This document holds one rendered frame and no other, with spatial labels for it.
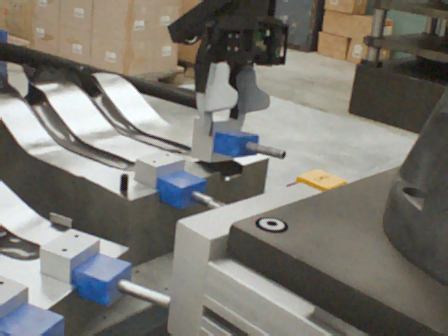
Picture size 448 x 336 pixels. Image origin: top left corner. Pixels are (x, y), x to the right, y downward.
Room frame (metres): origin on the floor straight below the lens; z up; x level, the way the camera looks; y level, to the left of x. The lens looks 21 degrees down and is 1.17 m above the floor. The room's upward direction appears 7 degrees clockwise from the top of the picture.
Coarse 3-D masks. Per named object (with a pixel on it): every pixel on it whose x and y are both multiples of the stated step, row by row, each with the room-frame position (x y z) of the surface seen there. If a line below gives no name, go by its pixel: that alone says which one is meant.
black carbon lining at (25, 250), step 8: (8, 232) 0.57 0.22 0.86; (0, 240) 0.56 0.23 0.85; (8, 240) 0.57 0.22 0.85; (16, 240) 0.57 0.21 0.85; (24, 240) 0.57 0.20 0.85; (0, 248) 0.55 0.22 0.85; (8, 248) 0.55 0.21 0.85; (16, 248) 0.56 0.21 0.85; (24, 248) 0.56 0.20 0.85; (32, 248) 0.56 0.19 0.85; (8, 256) 0.53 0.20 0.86; (16, 256) 0.54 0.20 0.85; (24, 256) 0.54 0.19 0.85; (32, 256) 0.54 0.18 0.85
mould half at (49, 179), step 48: (0, 96) 0.84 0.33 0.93; (48, 96) 0.88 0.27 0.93; (0, 144) 0.79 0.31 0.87; (48, 144) 0.78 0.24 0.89; (96, 144) 0.81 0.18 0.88; (144, 144) 0.83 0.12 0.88; (48, 192) 0.72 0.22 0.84; (96, 192) 0.66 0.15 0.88; (144, 192) 0.65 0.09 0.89; (240, 192) 0.78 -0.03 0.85; (144, 240) 0.64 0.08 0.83
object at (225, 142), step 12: (216, 120) 0.77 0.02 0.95; (228, 120) 0.78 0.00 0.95; (216, 132) 0.76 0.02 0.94; (228, 132) 0.76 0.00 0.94; (240, 132) 0.77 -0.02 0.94; (192, 144) 0.77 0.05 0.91; (204, 144) 0.76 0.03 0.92; (216, 144) 0.75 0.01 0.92; (228, 144) 0.74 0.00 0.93; (240, 144) 0.74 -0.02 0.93; (252, 144) 0.74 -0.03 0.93; (192, 156) 0.77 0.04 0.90; (204, 156) 0.76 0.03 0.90; (216, 156) 0.76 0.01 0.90; (228, 156) 0.78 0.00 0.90; (240, 156) 0.74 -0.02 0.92; (276, 156) 0.71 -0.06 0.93
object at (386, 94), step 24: (384, 0) 4.75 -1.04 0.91; (408, 0) 5.29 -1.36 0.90; (432, 0) 5.59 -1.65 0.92; (384, 24) 4.79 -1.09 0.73; (432, 24) 5.58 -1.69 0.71; (408, 48) 4.57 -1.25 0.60; (432, 48) 4.61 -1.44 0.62; (360, 72) 4.76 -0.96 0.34; (384, 72) 4.63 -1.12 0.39; (408, 72) 4.70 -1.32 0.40; (432, 72) 4.82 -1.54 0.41; (360, 96) 4.74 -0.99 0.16; (384, 96) 4.61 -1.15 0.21; (408, 96) 4.49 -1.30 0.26; (432, 96) 4.37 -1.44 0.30; (384, 120) 4.59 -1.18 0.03; (408, 120) 4.46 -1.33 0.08
